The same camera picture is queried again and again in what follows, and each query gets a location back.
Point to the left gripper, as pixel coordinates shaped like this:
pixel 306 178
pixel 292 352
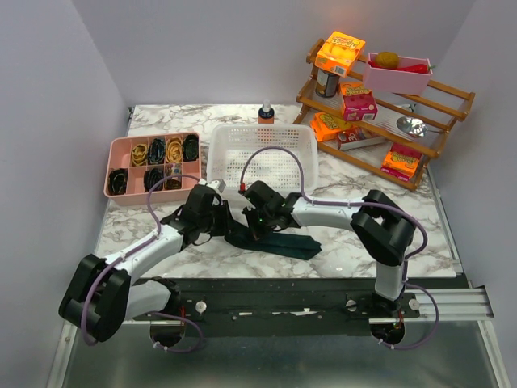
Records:
pixel 224 211

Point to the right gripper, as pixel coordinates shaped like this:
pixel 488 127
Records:
pixel 256 232

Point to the dark green tie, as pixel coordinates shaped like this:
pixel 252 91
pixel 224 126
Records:
pixel 293 246

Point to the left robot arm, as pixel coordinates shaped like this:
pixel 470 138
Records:
pixel 100 297

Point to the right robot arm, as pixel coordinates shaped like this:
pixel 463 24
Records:
pixel 378 223

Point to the white plastic basket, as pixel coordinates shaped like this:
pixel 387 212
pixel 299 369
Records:
pixel 273 153

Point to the patterned rolled tie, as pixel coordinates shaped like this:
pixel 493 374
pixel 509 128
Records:
pixel 173 173

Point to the black rolled tie top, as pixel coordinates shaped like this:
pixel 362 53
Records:
pixel 191 148

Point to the black rolled tie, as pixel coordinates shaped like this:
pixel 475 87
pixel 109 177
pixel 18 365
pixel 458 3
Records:
pixel 191 148
pixel 152 176
pixel 117 182

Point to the yellow rolled tie right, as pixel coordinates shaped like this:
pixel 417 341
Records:
pixel 174 150

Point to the yellow rolled tie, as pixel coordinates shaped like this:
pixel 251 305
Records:
pixel 139 155
pixel 174 150

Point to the black rolled tie bottom middle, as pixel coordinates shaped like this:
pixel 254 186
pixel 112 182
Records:
pixel 152 176

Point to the dark blue rolled tie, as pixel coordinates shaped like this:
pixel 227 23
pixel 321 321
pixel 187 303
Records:
pixel 157 151

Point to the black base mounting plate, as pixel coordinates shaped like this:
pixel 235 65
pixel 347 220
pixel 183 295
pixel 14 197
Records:
pixel 271 307

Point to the orange sponge box middle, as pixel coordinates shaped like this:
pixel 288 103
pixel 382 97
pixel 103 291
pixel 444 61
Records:
pixel 327 127

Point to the orange sponge box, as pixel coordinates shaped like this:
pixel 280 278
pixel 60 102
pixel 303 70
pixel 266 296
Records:
pixel 339 53
pixel 327 127
pixel 401 161

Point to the pink compartment organizer box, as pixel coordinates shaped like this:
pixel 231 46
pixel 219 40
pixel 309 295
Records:
pixel 162 167

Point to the orange spray bottle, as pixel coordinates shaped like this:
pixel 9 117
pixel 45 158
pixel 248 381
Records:
pixel 266 114

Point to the yellow rolled tie left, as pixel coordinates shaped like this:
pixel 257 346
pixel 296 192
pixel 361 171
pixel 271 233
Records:
pixel 139 155

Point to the white red flat box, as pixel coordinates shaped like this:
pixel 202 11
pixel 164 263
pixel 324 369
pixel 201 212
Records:
pixel 357 137

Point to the black rolled tie bottom left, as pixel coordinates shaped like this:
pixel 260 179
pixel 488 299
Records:
pixel 117 182

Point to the orange sponge box lower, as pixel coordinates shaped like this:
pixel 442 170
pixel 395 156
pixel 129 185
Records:
pixel 401 161

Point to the pink sponge box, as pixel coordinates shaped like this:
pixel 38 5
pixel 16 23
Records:
pixel 358 104

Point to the dark jar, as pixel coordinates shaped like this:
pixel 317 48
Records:
pixel 327 84

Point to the wooden tiered rack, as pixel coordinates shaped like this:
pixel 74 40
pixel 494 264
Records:
pixel 385 124

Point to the silver metal spoon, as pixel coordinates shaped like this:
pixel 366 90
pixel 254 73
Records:
pixel 415 128

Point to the pink rectangular bin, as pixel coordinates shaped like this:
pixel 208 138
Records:
pixel 396 81

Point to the orange sponge box top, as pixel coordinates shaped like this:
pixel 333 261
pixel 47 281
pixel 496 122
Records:
pixel 339 53

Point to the brown potato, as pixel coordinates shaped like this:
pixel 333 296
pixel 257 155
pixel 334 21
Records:
pixel 387 60

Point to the red chili pepper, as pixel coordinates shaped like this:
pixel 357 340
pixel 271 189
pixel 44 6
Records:
pixel 415 69

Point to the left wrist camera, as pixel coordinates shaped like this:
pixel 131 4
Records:
pixel 218 185

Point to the aluminium rail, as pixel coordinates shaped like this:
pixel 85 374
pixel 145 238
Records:
pixel 454 305

